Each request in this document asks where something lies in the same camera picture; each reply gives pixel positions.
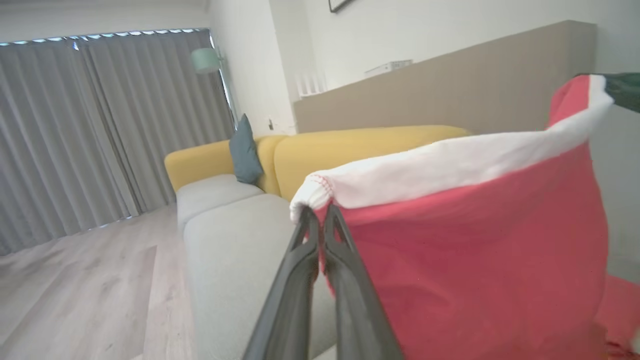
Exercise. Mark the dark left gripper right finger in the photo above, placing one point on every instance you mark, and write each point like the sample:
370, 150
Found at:
355, 310

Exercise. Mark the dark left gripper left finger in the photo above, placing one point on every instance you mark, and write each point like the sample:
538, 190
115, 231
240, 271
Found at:
290, 300

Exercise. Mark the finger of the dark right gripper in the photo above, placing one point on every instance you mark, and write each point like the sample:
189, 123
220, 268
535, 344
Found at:
627, 90

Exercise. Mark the red shorts with white trim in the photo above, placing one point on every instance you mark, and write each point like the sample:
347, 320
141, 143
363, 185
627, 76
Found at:
475, 260

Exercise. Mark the small grey sofa seat cushion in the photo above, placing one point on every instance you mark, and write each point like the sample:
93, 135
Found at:
210, 195

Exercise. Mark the blue grey throw pillow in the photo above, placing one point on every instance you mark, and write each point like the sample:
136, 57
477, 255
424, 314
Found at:
245, 152

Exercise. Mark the yellow sofa backrest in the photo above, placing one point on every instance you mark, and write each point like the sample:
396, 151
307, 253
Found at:
350, 150

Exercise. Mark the beige low partition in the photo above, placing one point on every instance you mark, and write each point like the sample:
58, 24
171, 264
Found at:
450, 85

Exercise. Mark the white ribbed rack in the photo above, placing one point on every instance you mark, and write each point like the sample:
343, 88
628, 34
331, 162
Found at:
311, 84

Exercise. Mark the grey curtain panel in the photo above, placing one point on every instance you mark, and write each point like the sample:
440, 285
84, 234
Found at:
160, 120
45, 150

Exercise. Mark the flat white device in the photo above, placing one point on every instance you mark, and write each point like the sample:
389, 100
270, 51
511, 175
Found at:
390, 66

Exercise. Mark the mint green floor lamp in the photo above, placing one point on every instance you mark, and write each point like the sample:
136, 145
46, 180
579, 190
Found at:
206, 60

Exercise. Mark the dark picture frame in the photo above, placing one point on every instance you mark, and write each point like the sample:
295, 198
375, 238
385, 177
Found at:
339, 4

